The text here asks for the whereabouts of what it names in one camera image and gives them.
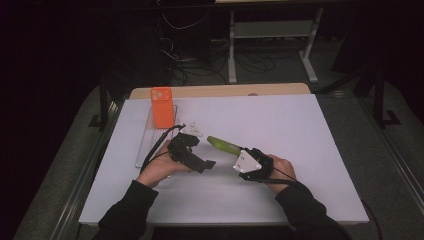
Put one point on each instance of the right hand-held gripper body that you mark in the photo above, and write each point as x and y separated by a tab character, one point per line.
253	165

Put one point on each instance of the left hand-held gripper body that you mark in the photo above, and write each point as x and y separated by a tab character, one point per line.
181	148

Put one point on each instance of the green clown-print phone case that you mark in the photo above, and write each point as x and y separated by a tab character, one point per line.
221	145

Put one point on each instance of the clear slotted rack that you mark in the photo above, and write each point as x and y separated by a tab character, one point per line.
146	146

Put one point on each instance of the orange phone case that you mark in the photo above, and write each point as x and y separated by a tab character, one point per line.
162	108

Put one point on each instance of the person's left hand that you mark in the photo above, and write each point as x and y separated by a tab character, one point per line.
160	168

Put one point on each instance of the person's right hand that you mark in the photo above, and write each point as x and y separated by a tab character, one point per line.
285	170

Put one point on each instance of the wooden table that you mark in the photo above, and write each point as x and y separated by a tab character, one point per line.
233	90

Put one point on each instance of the black metal stand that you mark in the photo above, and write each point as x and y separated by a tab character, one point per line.
104	100
379	96

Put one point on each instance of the aluminium rail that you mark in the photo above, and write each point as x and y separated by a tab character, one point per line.
396	166
83	186

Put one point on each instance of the white metal desk frame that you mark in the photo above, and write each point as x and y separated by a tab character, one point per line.
271	29

